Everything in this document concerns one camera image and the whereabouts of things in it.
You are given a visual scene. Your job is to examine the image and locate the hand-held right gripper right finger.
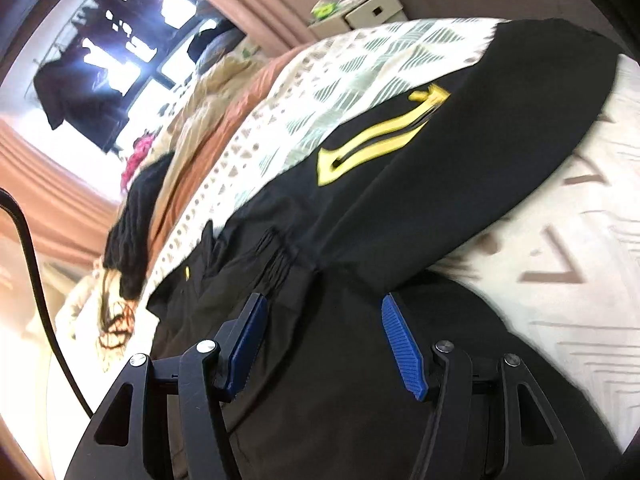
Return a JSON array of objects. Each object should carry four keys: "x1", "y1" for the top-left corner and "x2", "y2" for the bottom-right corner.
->
[{"x1": 381, "y1": 293, "x2": 586, "y2": 480}]

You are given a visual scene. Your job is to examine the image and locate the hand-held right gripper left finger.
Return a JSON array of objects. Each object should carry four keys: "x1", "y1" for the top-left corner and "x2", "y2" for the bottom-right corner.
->
[{"x1": 64, "y1": 292, "x2": 270, "y2": 480}]

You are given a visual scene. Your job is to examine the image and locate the black garment with yellow print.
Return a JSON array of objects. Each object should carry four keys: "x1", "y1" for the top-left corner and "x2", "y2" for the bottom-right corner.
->
[{"x1": 147, "y1": 17, "x2": 626, "y2": 480}]

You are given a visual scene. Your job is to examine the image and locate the dark hanging clothes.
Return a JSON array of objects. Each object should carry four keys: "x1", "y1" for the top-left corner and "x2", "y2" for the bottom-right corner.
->
[{"x1": 32, "y1": 0, "x2": 201, "y2": 151}]

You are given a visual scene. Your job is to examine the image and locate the black knitted cloth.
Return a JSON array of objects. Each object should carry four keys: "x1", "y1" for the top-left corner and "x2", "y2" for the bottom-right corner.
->
[{"x1": 105, "y1": 152, "x2": 176, "y2": 301}]

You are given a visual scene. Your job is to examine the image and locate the pink cloth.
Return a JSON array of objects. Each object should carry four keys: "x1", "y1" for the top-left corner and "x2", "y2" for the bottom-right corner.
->
[{"x1": 121, "y1": 130, "x2": 157, "y2": 193}]

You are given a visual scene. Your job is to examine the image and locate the pink curtain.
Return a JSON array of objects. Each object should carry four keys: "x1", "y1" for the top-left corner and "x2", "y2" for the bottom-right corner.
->
[
  {"x1": 155, "y1": 0, "x2": 331, "y2": 56},
  {"x1": 0, "y1": 120, "x2": 123, "y2": 261}
]

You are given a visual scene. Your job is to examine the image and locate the white geometric patterned blanket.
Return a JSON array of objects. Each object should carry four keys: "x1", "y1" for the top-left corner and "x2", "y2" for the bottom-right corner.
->
[{"x1": 145, "y1": 17, "x2": 640, "y2": 456}]

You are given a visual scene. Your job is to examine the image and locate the cream bedside cabinet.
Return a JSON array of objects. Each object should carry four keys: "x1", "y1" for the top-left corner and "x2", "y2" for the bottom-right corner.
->
[{"x1": 310, "y1": 0, "x2": 408, "y2": 41}]

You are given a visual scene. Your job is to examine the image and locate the green yellow packet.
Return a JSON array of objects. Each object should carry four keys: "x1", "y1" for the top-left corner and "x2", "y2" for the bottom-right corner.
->
[{"x1": 310, "y1": 0, "x2": 342, "y2": 25}]

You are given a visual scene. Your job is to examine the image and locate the black cable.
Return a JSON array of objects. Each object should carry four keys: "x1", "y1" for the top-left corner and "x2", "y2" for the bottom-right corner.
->
[{"x1": 0, "y1": 187, "x2": 96, "y2": 418}]

